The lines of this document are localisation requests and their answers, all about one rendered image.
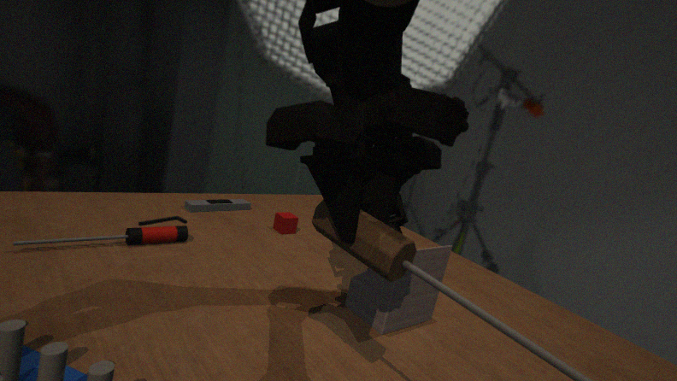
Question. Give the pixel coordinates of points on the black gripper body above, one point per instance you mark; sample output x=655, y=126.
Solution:
x=340, y=129

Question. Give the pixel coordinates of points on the red-handled screwdriver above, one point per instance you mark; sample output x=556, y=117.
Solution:
x=133, y=236

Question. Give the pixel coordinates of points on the red cube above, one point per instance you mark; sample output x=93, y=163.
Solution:
x=285, y=223

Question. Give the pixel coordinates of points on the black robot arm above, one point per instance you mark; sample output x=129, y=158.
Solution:
x=376, y=26

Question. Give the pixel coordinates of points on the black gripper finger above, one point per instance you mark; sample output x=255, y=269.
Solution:
x=380, y=188
x=339, y=179

